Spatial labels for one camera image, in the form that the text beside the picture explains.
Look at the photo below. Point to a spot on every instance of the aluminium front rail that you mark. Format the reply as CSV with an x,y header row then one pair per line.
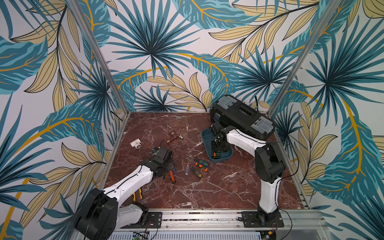
x,y
220,224

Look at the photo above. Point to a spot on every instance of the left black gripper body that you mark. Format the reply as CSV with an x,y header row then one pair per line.
x,y
169,165

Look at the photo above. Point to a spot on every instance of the blue clear handle screwdriver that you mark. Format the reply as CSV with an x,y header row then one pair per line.
x,y
187,168

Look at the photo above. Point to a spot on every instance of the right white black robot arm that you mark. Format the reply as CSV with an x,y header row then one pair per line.
x,y
269,166

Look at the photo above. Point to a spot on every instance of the white pipe tee fitting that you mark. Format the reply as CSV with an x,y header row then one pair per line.
x,y
136,144

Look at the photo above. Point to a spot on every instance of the green orange ratchet screwdriver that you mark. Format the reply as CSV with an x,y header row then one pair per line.
x,y
202,164

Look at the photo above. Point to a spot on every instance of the aluminium corner post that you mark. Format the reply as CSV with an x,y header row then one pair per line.
x,y
323,21
82,21

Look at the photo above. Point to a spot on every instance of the yellow handle pliers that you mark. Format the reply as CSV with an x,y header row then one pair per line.
x,y
138,195

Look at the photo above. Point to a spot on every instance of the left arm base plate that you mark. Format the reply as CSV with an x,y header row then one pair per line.
x,y
150,220

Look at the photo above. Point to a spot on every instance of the teal plastic storage box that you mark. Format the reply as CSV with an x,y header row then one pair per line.
x,y
207,137

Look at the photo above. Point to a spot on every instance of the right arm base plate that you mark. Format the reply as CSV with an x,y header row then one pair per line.
x,y
254,219

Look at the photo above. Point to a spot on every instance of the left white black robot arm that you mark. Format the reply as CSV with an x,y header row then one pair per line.
x,y
102,212

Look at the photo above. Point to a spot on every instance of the left aluminium corner post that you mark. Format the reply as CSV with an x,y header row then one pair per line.
x,y
82,21

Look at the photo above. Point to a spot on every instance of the black yellow stubby screwdriver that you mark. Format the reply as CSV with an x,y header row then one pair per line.
x,y
197,173

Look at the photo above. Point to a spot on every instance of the black plastic toolbox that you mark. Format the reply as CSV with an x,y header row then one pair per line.
x,y
229,111

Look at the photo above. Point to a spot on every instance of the red clear handle screwdriver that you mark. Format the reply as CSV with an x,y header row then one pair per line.
x,y
174,138

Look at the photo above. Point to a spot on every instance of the right aluminium corner post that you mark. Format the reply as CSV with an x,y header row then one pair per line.
x,y
323,21

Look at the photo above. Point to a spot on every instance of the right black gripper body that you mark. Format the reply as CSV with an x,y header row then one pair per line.
x,y
217,142

